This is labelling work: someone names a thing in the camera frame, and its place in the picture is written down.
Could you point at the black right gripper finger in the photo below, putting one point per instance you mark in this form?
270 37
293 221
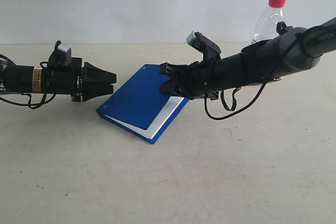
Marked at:
170 69
170 87

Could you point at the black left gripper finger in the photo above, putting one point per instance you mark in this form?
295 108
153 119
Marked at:
93 90
92 74

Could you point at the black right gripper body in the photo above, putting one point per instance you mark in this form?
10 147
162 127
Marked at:
192 83

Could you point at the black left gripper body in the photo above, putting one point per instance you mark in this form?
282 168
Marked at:
62 79

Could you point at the blue binder folder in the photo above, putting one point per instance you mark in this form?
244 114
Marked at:
139 108

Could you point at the clear plastic water bottle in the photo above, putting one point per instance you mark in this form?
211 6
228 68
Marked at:
266 25

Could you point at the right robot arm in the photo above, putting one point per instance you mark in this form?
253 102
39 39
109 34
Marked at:
295 49

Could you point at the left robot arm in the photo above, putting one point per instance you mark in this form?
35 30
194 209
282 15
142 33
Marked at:
27 79

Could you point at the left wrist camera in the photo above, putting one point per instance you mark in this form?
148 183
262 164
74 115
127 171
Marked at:
60 57

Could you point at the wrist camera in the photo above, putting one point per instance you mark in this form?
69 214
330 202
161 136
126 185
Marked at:
208 48
60 57

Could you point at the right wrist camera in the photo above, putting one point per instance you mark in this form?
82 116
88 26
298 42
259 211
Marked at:
208 48

